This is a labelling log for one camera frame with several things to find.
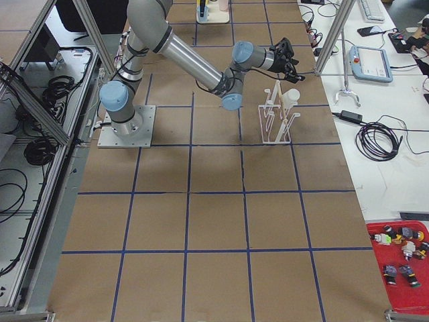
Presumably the blue teach pendant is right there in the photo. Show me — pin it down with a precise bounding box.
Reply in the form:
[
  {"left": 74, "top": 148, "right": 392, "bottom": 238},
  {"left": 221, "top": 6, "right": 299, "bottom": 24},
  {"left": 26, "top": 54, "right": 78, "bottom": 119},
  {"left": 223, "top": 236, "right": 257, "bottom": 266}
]
[{"left": 349, "top": 46, "right": 393, "bottom": 83}]

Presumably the pink cup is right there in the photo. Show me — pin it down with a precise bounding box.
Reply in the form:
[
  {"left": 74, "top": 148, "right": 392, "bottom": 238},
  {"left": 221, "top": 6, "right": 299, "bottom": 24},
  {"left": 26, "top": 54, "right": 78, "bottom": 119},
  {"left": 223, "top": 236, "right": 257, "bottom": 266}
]
[{"left": 219, "top": 0, "right": 229, "bottom": 12}]

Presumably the red parts tray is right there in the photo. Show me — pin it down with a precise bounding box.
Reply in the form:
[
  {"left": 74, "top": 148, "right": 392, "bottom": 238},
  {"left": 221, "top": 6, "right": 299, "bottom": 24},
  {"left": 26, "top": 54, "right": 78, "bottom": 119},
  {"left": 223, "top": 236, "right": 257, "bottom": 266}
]
[{"left": 367, "top": 221, "right": 428, "bottom": 315}]

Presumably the cream plastic tray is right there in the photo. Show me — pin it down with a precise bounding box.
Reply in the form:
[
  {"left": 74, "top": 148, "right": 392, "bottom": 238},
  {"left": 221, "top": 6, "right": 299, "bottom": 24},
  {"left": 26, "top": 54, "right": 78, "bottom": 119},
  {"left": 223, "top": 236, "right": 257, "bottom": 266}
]
[{"left": 196, "top": 1, "right": 230, "bottom": 24}]

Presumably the silver reacher grabber tool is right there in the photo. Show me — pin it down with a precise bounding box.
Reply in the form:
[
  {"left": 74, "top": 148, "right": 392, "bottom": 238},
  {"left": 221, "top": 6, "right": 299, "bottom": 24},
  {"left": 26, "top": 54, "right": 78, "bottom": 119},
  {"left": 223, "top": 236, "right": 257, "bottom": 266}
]
[{"left": 334, "top": 28, "right": 361, "bottom": 107}]

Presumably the aluminium frame post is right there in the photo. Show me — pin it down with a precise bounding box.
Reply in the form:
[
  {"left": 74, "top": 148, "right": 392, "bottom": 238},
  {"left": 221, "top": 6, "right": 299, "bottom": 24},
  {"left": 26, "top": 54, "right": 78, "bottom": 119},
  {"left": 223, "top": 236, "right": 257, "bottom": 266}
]
[{"left": 314, "top": 0, "right": 355, "bottom": 76}]

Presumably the white green-lined cup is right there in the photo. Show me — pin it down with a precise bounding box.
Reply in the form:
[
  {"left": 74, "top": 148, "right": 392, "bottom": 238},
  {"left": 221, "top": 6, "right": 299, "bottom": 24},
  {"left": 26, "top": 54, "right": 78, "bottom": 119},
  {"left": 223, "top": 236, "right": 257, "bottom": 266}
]
[{"left": 282, "top": 89, "right": 300, "bottom": 111}]

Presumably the white wire cup rack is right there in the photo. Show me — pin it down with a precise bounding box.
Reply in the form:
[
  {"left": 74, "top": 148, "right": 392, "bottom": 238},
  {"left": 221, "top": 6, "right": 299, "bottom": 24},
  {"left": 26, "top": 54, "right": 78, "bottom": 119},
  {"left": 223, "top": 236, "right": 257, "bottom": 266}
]
[{"left": 257, "top": 80, "right": 300, "bottom": 145}]

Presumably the black smartphone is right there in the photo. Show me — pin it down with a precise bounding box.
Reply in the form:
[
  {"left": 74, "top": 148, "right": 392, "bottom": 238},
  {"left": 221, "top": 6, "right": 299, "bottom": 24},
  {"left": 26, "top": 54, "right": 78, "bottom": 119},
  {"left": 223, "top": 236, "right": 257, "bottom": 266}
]
[{"left": 357, "top": 25, "right": 384, "bottom": 37}]

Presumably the black power adapter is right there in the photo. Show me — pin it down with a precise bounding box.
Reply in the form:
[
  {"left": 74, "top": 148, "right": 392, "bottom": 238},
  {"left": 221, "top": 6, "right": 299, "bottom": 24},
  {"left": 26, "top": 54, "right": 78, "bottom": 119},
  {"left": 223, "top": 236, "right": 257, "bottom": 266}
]
[{"left": 340, "top": 110, "right": 363, "bottom": 124}]

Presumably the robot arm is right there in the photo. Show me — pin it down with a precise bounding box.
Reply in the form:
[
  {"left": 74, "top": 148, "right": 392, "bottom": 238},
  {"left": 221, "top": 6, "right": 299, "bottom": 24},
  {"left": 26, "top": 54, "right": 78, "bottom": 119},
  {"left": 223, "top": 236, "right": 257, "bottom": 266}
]
[{"left": 99, "top": 1, "right": 305, "bottom": 138}]

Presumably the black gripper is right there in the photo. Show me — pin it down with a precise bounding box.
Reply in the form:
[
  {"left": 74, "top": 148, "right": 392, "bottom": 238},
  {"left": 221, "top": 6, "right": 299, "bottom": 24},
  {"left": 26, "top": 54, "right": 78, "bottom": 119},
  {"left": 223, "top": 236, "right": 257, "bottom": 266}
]
[{"left": 268, "top": 38, "right": 306, "bottom": 83}]

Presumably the light blue cup right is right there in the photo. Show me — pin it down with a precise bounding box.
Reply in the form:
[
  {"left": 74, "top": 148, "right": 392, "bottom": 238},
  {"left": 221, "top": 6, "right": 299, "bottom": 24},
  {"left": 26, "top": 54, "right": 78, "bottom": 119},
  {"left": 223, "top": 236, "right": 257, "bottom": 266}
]
[{"left": 196, "top": 5, "right": 208, "bottom": 21}]

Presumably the coiled black cable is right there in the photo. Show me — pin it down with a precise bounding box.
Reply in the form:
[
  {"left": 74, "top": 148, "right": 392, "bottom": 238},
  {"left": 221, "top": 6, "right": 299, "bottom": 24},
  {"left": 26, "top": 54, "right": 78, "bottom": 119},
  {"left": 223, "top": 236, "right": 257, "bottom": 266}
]
[{"left": 355, "top": 115, "right": 429, "bottom": 162}]

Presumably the white keyboard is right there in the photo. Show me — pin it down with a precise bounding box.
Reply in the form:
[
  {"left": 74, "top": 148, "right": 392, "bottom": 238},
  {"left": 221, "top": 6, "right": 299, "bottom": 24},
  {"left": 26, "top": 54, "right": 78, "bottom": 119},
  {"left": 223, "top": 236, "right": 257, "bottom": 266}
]
[{"left": 357, "top": 0, "right": 385, "bottom": 23}]

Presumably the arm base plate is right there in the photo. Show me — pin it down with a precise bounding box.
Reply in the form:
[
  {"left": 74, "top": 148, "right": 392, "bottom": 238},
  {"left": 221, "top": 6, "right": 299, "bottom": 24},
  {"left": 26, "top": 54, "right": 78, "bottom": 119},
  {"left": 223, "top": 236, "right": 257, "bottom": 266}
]
[{"left": 98, "top": 105, "right": 156, "bottom": 148}]

